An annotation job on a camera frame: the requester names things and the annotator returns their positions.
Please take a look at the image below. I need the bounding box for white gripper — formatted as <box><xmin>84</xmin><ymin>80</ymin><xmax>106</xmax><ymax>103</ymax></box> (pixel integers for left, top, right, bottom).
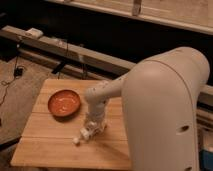
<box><xmin>80</xmin><ymin>113</ymin><xmax>106</xmax><ymax>139</ymax></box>

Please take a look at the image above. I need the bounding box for white plastic bottle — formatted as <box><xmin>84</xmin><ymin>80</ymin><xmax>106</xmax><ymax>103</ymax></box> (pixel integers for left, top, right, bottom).
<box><xmin>72</xmin><ymin>121</ymin><xmax>107</xmax><ymax>146</ymax></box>

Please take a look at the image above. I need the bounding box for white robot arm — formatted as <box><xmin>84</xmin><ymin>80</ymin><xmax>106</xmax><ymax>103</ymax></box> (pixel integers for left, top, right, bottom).
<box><xmin>80</xmin><ymin>47</ymin><xmax>210</xmax><ymax>171</ymax></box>

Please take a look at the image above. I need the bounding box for orange ceramic bowl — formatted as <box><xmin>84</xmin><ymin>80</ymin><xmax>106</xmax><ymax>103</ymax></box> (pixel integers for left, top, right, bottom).
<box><xmin>48</xmin><ymin>90</ymin><xmax>81</xmax><ymax>117</ymax></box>

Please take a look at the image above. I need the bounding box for wooden board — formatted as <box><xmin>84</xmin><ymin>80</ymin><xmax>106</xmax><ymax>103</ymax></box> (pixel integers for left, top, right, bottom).
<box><xmin>11</xmin><ymin>79</ymin><xmax>131</xmax><ymax>171</ymax></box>

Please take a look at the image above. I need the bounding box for black power adapter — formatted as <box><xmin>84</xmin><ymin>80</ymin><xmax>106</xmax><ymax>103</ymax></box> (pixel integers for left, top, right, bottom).
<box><xmin>14</xmin><ymin>67</ymin><xmax>24</xmax><ymax>77</ymax></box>

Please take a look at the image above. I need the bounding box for small white box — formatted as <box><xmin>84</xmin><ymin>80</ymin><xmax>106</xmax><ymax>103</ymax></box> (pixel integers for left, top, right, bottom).
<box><xmin>25</xmin><ymin>28</ymin><xmax>43</xmax><ymax>38</ymax></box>

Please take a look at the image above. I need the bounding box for blue box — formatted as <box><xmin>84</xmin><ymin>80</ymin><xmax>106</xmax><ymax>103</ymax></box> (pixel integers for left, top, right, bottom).
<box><xmin>199</xmin><ymin>150</ymin><xmax>213</xmax><ymax>171</ymax></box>

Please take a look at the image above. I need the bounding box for wooden shelf edge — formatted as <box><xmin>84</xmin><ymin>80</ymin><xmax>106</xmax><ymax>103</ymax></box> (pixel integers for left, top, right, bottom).
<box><xmin>46</xmin><ymin>0</ymin><xmax>213</xmax><ymax>35</ymax></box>

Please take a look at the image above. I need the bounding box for long grey metal rail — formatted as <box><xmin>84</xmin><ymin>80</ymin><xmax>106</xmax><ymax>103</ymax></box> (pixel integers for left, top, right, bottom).
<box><xmin>0</xmin><ymin>25</ymin><xmax>213</xmax><ymax>111</ymax></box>

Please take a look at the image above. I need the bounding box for black cable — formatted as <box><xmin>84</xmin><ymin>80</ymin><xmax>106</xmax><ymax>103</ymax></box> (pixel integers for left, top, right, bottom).
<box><xmin>0</xmin><ymin>39</ymin><xmax>22</xmax><ymax>106</ymax></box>

